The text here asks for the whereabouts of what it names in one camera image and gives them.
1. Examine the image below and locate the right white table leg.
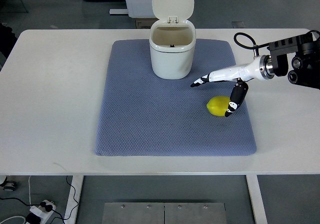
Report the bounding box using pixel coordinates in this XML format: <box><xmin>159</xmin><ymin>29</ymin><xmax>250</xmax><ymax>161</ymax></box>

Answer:
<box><xmin>246</xmin><ymin>174</ymin><xmax>268</xmax><ymax>224</ymax></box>

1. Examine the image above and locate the black object at left edge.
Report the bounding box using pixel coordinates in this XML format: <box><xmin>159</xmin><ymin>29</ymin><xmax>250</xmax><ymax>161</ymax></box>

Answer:
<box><xmin>0</xmin><ymin>23</ymin><xmax>18</xmax><ymax>59</ymax></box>

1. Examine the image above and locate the white power strip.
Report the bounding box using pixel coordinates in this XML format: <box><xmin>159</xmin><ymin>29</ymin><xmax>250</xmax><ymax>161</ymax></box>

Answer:
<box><xmin>25</xmin><ymin>200</ymin><xmax>56</xmax><ymax>224</ymax></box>

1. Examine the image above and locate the white table leg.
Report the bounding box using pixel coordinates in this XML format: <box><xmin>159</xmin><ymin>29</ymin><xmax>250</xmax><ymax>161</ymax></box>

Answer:
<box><xmin>246</xmin><ymin>174</ymin><xmax>268</xmax><ymax>224</ymax></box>
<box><xmin>64</xmin><ymin>175</ymin><xmax>84</xmax><ymax>224</ymax></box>

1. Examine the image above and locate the blue quilted mat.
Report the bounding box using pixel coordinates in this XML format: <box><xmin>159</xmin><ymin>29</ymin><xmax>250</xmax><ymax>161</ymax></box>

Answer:
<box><xmin>95</xmin><ymin>39</ymin><xmax>257</xmax><ymax>156</ymax></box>

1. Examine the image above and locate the grey metal floor plate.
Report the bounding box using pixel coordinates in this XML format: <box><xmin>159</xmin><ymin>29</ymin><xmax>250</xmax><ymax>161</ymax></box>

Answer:
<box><xmin>102</xmin><ymin>202</ymin><xmax>227</xmax><ymax>223</ymax></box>

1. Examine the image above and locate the black power cable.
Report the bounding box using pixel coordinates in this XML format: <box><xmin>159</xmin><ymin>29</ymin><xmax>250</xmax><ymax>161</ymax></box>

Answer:
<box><xmin>0</xmin><ymin>175</ymin><xmax>80</xmax><ymax>224</ymax></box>

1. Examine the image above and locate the white trash bin with lid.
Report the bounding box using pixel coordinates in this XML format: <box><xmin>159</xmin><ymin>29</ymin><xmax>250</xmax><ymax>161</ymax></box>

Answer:
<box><xmin>149</xmin><ymin>0</ymin><xmax>196</xmax><ymax>80</ymax></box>

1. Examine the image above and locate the caster wheel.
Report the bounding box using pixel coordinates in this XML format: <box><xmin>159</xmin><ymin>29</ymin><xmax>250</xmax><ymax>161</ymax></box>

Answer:
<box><xmin>0</xmin><ymin>175</ymin><xmax>17</xmax><ymax>191</ymax></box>

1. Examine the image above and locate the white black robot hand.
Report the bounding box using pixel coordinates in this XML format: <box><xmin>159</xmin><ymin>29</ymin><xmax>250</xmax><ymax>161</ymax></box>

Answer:
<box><xmin>191</xmin><ymin>55</ymin><xmax>274</xmax><ymax>117</ymax></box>

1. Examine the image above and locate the cardboard box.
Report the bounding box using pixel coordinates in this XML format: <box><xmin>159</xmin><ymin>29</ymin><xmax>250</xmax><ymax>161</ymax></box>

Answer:
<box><xmin>135</xmin><ymin>18</ymin><xmax>157</xmax><ymax>29</ymax></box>

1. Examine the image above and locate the white cable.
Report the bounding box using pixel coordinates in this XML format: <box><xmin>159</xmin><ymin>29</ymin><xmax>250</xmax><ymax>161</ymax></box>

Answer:
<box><xmin>0</xmin><ymin>175</ymin><xmax>33</xmax><ymax>224</ymax></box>

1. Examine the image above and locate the yellow lemon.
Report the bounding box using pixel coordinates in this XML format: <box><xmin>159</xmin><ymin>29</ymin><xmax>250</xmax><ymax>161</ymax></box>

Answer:
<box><xmin>206</xmin><ymin>96</ymin><xmax>230</xmax><ymax>117</ymax></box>

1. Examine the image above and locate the left white table leg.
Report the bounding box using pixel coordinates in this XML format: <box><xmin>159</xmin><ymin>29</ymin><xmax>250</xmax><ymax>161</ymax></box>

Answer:
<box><xmin>64</xmin><ymin>175</ymin><xmax>84</xmax><ymax>224</ymax></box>

